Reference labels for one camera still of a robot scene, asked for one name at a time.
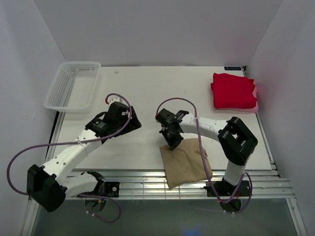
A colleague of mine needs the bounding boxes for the beige t shirt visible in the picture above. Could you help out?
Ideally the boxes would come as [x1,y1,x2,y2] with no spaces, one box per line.
[160,138,213,189]

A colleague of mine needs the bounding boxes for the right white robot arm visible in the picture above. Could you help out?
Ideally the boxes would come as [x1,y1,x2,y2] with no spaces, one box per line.
[156,109,258,196]

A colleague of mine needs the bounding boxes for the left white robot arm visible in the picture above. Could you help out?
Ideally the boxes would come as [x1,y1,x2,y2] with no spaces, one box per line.
[27,102,141,212]

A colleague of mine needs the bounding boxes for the white plastic mesh basket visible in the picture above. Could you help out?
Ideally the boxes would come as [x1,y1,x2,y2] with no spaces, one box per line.
[43,61,101,113]

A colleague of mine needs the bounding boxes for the red folded t shirt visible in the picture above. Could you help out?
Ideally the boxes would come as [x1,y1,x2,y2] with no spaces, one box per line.
[210,73,257,109]

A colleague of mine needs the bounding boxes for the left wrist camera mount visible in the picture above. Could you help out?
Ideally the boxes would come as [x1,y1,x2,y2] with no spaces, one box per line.
[104,96,121,106]

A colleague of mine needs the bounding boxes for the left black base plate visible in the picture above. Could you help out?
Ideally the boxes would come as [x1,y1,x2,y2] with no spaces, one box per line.
[80,182,120,198]

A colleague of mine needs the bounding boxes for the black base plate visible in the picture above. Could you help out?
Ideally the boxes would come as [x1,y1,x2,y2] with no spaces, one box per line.
[205,180,252,197]
[80,182,120,198]

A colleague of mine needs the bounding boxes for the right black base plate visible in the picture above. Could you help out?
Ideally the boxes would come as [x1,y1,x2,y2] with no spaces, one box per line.
[205,180,252,197]

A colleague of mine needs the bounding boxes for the aluminium rail frame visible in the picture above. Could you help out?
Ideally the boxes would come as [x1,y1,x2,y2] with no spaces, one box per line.
[29,169,296,200]

